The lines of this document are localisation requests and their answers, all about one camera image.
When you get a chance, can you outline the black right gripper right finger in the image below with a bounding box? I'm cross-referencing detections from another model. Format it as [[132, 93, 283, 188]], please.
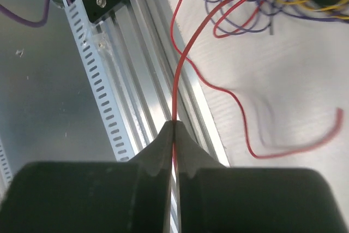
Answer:
[[174, 121, 348, 232]]

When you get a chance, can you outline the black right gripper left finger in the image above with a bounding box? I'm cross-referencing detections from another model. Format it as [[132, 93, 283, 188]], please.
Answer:
[[1, 121, 174, 232]]

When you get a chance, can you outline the thin red wire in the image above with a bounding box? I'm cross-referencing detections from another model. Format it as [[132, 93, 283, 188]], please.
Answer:
[[170, 0, 344, 159]]

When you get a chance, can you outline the aluminium mounting rail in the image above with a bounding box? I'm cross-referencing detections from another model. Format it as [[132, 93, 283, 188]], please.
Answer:
[[97, 0, 229, 166]]

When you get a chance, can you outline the white slotted cable duct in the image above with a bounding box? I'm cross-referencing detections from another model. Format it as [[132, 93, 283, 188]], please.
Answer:
[[62, 0, 135, 162]]

